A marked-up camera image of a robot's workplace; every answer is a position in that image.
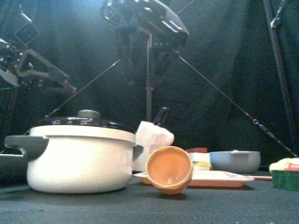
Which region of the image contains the salmon sushi toy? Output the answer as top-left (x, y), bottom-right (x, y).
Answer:
top-left (186, 147), bottom-right (213, 165)

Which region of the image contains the yellow egg sushi toy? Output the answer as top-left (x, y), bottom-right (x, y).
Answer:
top-left (191, 162), bottom-right (214, 172)

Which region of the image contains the black pot lid grey knob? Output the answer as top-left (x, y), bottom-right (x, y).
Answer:
top-left (37, 108), bottom-right (137, 134)

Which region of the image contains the white crumpled bag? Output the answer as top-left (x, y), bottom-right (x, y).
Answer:
top-left (133, 120), bottom-right (175, 173)

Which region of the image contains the orange toy bowl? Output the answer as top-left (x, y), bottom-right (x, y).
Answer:
top-left (145, 145), bottom-right (194, 196)

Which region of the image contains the grey-blue bowl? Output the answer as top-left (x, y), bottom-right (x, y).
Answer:
top-left (210, 150), bottom-right (262, 175)

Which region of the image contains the pink and white tray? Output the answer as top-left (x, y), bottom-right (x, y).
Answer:
top-left (133, 169), bottom-right (257, 189)

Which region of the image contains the yellow and white toy food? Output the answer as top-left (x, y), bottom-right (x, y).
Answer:
top-left (267, 157), bottom-right (299, 173)

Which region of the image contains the red chopstick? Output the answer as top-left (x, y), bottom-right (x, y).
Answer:
top-left (247, 174), bottom-right (275, 182)

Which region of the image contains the pink toy food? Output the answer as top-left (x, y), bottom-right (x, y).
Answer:
top-left (283, 162), bottom-right (299, 172)

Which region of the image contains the thin diagonal brace wire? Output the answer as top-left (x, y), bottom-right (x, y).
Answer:
top-left (177, 55), bottom-right (299, 158)
top-left (45, 58), bottom-right (123, 118)

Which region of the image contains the grey vertical frame pole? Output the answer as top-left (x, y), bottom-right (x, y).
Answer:
top-left (145, 34), bottom-right (155, 123)

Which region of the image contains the black tool handle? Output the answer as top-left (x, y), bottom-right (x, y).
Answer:
top-left (153, 106), bottom-right (173, 127)

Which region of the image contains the white pot with grey handles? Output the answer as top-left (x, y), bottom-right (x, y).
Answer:
top-left (4, 124), bottom-right (146, 194)

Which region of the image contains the black slanted frame bar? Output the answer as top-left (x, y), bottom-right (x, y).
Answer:
top-left (262, 0), bottom-right (299, 147)

